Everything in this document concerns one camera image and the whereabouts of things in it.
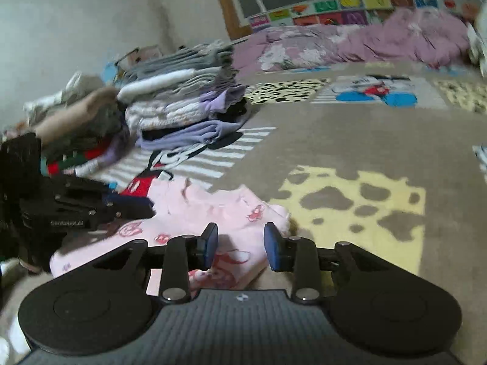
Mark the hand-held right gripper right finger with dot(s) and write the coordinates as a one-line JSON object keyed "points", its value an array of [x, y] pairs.
{"points": [[271, 245]]}

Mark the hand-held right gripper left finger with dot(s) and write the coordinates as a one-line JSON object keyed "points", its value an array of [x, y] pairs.
{"points": [[211, 245]]}

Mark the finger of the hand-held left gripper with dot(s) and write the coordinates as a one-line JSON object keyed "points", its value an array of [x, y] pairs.
{"points": [[129, 200], [133, 213]]}

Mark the pink printed garment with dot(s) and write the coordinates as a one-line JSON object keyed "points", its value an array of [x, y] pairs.
{"points": [[213, 209]]}

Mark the clothes stack with beige sweater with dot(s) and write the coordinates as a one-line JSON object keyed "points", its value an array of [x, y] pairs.
{"points": [[87, 110]]}

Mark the clothes stack with grey towel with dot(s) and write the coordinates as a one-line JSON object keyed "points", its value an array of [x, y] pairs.
{"points": [[171, 110]]}

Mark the cluttered wooden desk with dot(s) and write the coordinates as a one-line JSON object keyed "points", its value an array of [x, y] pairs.
{"points": [[140, 55]]}

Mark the purple floral quilt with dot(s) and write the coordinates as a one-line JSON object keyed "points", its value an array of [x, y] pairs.
{"points": [[361, 42]]}

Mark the colourful alphabet foam mat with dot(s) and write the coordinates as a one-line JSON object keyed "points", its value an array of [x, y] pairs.
{"points": [[331, 13]]}

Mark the white crumpled quilt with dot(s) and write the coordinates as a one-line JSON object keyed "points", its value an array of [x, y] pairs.
{"points": [[477, 45]]}

